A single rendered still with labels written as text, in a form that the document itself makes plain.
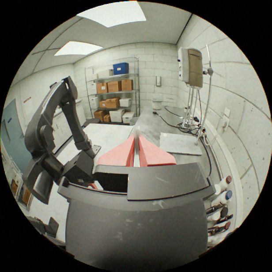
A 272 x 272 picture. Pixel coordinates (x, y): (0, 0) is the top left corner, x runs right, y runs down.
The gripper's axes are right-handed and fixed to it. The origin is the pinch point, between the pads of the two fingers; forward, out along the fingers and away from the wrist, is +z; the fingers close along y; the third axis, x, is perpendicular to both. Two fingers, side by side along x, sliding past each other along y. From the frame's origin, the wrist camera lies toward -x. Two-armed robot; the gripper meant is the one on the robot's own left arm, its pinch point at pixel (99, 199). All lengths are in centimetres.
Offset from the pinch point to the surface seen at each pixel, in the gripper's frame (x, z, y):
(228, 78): -89, -2, 16
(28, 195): 214, -34, -2
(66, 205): 26.4, -1.2, -0.6
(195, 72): -58, -11, 22
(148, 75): -107, -17, 228
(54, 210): 35.1, -5.1, -7.0
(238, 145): -63, 26, -2
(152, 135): -24, 20, 46
